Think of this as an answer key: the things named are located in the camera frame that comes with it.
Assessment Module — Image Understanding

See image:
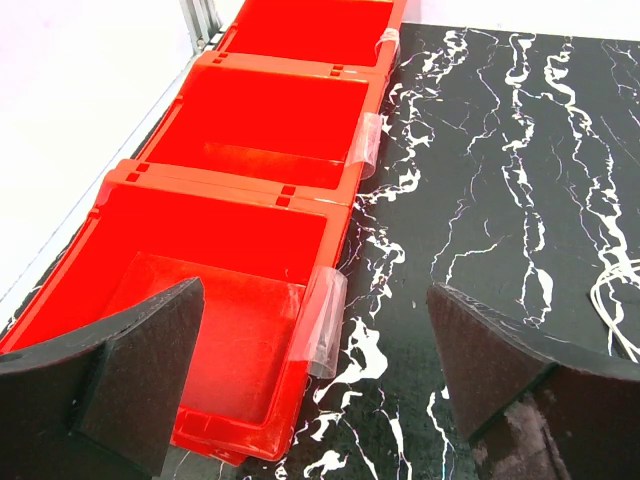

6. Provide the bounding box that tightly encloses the white cable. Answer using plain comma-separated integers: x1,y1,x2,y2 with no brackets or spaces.
589,262,640,364

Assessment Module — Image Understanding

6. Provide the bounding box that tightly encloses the aluminium frame post left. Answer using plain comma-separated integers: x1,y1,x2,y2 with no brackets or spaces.
179,0,222,54

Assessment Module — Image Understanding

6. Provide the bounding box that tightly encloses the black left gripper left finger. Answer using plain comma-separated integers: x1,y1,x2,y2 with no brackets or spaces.
1,278,204,477

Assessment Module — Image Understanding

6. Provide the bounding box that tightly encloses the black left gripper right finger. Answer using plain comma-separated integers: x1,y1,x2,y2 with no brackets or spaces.
427,283,639,479

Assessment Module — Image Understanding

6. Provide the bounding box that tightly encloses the red bin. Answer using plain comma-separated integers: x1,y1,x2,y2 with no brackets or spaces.
218,0,406,75
1,168,350,465
136,51,385,205

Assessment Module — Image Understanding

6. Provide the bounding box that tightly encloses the red bin nearest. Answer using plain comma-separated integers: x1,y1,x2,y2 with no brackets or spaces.
1,168,350,465

